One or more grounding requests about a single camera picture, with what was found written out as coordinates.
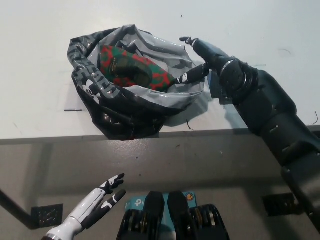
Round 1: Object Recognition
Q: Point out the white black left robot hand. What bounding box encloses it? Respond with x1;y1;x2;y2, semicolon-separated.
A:
66;173;127;230

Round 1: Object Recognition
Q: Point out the black plastic bag grey lining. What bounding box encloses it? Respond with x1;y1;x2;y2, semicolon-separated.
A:
67;24;205;141

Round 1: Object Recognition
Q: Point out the red green coffee bean bag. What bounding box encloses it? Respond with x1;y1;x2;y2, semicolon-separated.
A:
99;44;176;92

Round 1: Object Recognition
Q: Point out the black table leg bar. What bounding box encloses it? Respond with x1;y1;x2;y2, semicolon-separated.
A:
0;189;35;230

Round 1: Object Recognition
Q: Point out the black tape patch on table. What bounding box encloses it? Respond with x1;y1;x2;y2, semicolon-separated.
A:
207;71;237;106

